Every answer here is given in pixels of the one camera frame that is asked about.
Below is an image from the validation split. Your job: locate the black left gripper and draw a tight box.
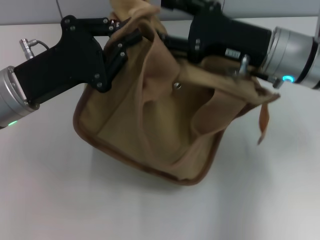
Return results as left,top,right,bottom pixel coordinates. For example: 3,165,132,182
14,15,143,106

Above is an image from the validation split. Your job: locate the arm silver cable plug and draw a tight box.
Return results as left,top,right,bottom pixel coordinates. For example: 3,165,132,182
232,54,283,89
19,37,52,60

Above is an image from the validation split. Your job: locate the right arm silver cable plug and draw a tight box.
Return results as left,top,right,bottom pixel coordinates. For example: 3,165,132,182
232,54,283,89

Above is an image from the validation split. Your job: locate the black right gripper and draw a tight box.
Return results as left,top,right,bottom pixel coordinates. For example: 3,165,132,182
161,0,273,68

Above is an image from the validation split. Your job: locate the brown leather zipper pull strap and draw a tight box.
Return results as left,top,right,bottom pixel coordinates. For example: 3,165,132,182
256,103,271,146

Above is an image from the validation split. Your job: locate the left arm silver cable plug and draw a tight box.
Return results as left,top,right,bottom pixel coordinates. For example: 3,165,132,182
19,37,52,60

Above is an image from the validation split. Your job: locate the khaki fabric food bag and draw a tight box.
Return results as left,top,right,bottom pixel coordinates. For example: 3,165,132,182
73,0,281,187

